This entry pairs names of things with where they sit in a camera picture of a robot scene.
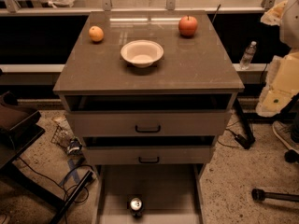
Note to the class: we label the black leaning stand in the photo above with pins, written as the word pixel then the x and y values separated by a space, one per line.
pixel 248 140

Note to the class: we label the small wire basket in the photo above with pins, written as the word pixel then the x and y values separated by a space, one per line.
pixel 61 137

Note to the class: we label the top grey drawer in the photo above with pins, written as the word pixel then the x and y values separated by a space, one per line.
pixel 108 124

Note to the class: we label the dark chair on left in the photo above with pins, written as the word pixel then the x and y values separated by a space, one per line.
pixel 18 131

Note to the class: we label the blue white small package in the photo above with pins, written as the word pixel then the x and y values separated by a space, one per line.
pixel 74 147

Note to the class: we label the orange fruit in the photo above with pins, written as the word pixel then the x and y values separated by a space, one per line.
pixel 96 34

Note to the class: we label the grey sneaker shoe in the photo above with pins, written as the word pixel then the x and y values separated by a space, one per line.
pixel 288 134

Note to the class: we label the bottom open grey drawer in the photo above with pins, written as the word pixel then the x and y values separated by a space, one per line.
pixel 170 193

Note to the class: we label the red apple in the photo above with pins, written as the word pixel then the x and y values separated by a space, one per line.
pixel 187 26

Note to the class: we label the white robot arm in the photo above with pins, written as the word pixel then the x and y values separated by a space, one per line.
pixel 282 79

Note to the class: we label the dark pepsi can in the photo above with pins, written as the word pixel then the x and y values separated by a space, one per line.
pixel 136 207

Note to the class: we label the middle grey drawer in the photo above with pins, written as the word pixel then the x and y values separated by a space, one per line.
pixel 147 155

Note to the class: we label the black bar lower left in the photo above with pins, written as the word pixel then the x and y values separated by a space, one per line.
pixel 72 197

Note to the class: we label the grey drawer cabinet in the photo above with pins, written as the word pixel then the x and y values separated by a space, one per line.
pixel 194 75

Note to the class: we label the black floor pole right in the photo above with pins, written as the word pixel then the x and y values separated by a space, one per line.
pixel 260 195

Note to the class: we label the clear plastic water bottle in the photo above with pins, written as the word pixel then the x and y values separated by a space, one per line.
pixel 248 55

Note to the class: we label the white paper bowl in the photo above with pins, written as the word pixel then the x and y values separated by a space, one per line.
pixel 142 53

